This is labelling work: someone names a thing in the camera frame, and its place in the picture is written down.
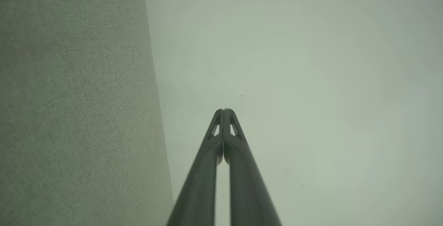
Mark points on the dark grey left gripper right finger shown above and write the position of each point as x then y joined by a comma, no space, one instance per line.
249,191

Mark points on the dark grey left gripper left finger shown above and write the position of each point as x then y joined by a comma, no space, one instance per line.
200,191

